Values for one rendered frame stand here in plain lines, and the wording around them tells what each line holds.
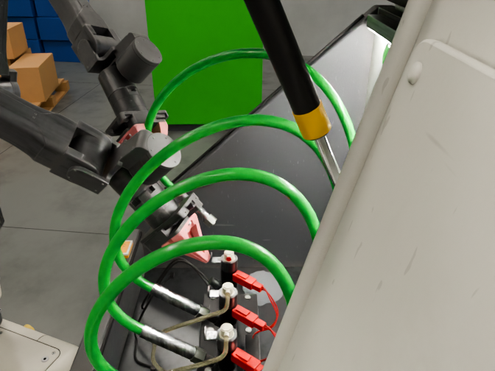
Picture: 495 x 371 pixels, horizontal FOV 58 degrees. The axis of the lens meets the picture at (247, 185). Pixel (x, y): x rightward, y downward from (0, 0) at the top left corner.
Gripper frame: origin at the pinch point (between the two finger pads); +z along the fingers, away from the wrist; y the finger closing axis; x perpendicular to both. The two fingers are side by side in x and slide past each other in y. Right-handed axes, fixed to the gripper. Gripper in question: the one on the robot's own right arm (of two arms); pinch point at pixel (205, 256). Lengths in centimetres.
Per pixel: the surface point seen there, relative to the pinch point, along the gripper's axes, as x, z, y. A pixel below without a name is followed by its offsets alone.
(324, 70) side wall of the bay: 35.2, -7.5, 26.2
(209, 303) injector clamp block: 2.4, 8.7, -8.8
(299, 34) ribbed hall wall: 638, -6, -98
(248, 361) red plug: -16.3, 10.0, 6.4
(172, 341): -16.8, 2.0, -0.1
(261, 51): 6.9, -18.3, 27.1
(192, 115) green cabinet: 304, -21, -147
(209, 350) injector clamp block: -7.6, 11.2, -6.5
